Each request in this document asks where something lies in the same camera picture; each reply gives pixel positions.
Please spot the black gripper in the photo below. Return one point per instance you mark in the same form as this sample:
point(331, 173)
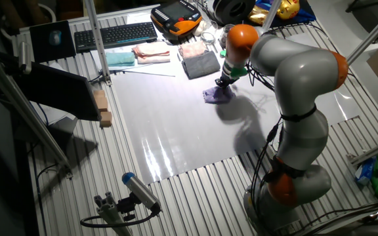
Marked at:
point(223, 82)

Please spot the purple fluffy cloth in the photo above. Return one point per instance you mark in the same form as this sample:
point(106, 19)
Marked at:
point(218, 95)

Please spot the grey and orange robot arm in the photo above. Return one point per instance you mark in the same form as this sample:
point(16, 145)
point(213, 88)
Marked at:
point(302, 75)

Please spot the pink fluffy cloth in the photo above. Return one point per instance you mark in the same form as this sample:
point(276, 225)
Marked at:
point(192, 49)

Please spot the teal cloth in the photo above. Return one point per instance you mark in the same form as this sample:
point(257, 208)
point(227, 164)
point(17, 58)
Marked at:
point(120, 59)

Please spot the blue cloth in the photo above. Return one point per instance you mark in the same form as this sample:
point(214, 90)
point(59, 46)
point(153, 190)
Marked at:
point(307, 14)

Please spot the dark grey towel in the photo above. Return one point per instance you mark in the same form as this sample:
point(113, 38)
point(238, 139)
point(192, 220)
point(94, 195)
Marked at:
point(201, 65)

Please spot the small green object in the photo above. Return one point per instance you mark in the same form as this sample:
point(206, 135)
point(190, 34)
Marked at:
point(222, 53)

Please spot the clear glass with brown powder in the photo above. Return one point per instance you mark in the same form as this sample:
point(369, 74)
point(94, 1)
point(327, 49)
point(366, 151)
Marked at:
point(223, 36)

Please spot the clear glass with water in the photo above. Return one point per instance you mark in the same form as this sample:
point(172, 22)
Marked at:
point(207, 37)

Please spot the white egg-shaped object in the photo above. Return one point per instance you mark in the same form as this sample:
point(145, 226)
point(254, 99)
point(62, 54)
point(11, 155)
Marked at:
point(199, 29)

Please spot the black round device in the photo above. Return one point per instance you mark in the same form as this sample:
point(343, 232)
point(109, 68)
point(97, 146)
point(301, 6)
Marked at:
point(233, 10)

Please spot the gold shiny figure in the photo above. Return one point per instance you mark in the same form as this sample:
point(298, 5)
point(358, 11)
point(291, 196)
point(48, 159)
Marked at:
point(258, 16)

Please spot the cream folded towel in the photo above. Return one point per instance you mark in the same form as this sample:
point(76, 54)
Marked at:
point(151, 52)

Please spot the grey glossy table sheet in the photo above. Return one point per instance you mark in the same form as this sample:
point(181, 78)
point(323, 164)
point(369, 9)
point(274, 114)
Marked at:
point(162, 131)

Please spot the black and orange teach pendant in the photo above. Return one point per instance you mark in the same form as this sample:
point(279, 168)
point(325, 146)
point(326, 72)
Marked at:
point(176, 16)

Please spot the golden piggy bank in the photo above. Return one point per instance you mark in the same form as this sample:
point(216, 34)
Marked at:
point(288, 9)

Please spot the black keyboard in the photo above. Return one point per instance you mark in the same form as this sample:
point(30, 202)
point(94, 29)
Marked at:
point(117, 36)

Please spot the wooden block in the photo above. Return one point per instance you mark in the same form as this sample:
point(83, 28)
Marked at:
point(102, 104)
point(99, 94)
point(106, 119)

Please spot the aluminium slanted bar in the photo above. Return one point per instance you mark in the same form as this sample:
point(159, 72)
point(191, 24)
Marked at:
point(28, 114)
point(376, 150)
point(371, 34)

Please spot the black monitor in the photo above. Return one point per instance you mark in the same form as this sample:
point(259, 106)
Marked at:
point(61, 91)

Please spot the blue and white packet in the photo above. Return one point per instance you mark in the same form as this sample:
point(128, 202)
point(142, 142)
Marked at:
point(365, 170)

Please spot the black mouse pad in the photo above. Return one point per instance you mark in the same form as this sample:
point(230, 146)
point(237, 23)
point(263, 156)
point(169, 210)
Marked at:
point(52, 52)

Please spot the dark computer mouse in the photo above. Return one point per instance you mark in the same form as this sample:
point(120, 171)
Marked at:
point(55, 37)

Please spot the short aluminium profile stand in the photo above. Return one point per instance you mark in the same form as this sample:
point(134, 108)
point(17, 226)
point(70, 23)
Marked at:
point(112, 216)

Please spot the green gripper mount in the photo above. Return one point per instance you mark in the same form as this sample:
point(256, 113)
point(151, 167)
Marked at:
point(239, 72)

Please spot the aluminium frame post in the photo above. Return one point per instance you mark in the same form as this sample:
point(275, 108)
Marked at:
point(271, 13)
point(97, 42)

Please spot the silver camera with blue end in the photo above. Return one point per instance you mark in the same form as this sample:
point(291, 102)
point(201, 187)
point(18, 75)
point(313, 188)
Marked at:
point(141, 191)

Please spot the black camera clamp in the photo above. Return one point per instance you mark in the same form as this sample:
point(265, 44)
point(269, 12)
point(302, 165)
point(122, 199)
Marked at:
point(126, 206)

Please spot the silver cylinder camera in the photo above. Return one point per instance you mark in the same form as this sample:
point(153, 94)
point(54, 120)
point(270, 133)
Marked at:
point(25, 57)

